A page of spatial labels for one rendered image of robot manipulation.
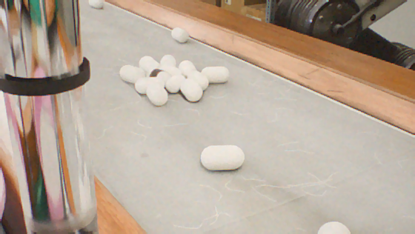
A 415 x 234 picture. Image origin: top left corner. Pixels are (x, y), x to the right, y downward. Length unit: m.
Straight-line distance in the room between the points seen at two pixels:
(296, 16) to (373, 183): 0.55
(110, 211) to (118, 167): 0.10
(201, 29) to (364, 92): 0.31
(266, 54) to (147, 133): 0.25
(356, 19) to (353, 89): 0.38
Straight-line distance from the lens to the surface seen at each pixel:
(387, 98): 0.53
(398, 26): 2.86
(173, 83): 0.52
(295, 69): 0.60
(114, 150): 0.42
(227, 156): 0.38
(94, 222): 0.16
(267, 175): 0.39
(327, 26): 0.89
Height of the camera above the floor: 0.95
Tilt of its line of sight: 25 degrees down
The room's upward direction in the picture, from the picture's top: 2 degrees clockwise
